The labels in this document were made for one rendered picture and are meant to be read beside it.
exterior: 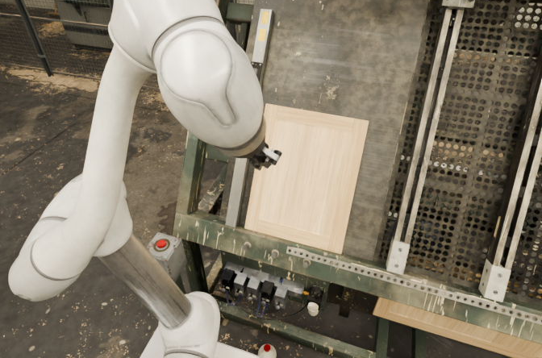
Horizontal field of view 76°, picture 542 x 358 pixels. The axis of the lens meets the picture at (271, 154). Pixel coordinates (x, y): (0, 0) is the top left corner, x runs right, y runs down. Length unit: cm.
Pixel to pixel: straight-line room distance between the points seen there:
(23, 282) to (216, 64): 59
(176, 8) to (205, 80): 13
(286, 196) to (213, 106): 119
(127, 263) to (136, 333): 150
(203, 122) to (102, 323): 226
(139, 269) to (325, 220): 80
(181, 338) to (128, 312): 135
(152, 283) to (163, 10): 78
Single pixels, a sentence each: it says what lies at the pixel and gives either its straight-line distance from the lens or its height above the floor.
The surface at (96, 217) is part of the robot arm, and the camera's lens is 62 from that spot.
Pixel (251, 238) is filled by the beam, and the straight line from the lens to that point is 157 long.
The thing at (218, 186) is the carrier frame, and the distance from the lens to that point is 195.
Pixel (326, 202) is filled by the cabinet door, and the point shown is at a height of 106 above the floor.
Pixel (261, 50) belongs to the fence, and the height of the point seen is 156.
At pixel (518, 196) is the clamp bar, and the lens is 151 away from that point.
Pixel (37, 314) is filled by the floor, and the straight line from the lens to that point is 279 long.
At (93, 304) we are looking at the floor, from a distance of 266.
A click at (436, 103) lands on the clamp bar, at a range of 142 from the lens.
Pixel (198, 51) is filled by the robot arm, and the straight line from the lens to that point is 35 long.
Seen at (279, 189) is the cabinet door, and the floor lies 106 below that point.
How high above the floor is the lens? 211
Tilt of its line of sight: 38 degrees down
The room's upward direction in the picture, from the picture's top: straight up
